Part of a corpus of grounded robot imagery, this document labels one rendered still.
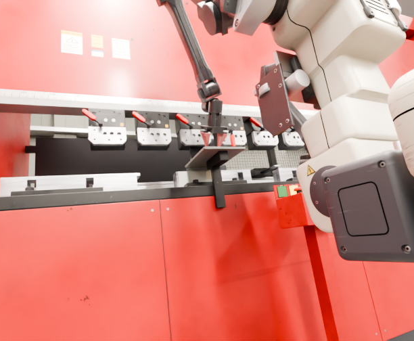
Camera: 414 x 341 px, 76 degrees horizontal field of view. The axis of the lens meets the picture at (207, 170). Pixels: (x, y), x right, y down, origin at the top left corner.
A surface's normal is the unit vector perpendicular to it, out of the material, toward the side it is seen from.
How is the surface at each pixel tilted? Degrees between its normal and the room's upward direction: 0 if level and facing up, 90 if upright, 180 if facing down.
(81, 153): 90
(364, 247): 90
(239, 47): 90
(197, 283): 90
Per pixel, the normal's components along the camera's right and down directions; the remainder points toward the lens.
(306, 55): -0.90, 0.01
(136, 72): 0.35, -0.26
